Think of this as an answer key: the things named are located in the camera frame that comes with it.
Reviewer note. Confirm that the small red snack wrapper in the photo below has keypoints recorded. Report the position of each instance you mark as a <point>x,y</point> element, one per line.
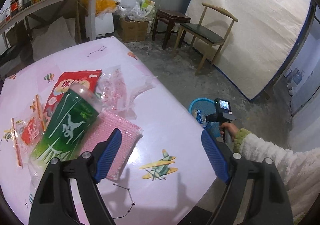
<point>27,131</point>

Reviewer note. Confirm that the pink sponge cloth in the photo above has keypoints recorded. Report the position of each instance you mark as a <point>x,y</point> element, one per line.
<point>123,136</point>

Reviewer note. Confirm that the green label plastic bottle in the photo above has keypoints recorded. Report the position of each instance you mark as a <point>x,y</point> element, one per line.
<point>75,113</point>

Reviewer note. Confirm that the wooden chair by mattress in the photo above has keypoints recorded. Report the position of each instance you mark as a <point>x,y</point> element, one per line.
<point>198,31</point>

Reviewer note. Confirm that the dark wooden stool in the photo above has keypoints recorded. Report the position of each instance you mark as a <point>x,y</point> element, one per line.
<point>171,18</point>

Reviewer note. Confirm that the cardboard box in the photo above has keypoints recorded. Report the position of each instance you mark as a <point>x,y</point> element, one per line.
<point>132,31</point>

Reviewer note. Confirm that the white mattress blue edge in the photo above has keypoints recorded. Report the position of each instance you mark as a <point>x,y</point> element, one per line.
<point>260,34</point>

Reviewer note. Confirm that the orange plastic bag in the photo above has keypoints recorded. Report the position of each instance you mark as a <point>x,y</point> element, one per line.
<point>105,6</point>

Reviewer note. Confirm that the red lidded jar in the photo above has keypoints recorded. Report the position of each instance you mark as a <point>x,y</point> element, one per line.
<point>14,7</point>

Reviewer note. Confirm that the clear pink plastic bag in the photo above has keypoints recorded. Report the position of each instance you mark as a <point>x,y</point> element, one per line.
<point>118,97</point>

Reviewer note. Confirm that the blue plastic wrapper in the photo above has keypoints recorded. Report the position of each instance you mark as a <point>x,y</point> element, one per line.
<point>198,115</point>

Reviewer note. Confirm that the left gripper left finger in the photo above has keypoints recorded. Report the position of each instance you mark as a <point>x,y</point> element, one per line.
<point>53,202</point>

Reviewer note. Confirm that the blue mesh trash basket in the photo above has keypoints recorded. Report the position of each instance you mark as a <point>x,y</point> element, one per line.
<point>203,112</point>

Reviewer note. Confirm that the white cabinet box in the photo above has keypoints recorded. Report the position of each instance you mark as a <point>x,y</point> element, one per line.
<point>104,25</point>

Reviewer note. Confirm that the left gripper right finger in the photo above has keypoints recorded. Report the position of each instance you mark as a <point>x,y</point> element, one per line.
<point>269,202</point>

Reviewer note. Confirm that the right hand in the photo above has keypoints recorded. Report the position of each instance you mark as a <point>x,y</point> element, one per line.
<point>229,128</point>

